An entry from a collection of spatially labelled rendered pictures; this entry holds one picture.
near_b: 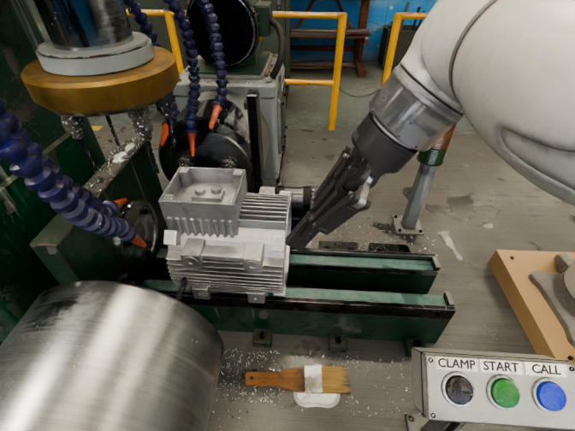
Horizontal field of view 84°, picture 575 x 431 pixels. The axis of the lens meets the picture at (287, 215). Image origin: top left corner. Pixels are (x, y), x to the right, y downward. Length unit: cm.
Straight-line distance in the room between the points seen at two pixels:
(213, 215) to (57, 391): 29
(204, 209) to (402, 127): 31
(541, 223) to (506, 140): 100
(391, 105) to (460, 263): 67
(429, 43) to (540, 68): 15
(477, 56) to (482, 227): 88
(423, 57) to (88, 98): 35
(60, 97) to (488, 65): 41
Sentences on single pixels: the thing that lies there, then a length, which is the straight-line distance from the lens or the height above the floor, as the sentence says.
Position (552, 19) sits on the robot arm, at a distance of 24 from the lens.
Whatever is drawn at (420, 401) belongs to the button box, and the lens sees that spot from 47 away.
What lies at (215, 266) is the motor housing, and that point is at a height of 104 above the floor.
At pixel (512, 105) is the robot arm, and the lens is 23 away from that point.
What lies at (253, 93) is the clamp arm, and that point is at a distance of 59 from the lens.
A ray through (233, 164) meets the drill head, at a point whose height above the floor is 107.
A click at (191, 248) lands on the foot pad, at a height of 108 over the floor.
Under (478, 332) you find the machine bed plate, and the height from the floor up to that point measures 80.
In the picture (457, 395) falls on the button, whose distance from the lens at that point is 45.
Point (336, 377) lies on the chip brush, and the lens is 70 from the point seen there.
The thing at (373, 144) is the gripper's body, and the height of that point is 128.
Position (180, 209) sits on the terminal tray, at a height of 113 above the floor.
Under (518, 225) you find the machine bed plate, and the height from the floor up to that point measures 80.
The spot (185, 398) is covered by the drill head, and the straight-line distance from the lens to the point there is 39.
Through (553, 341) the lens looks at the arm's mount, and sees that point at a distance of 86.
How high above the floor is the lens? 145
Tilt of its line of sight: 41 degrees down
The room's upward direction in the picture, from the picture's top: straight up
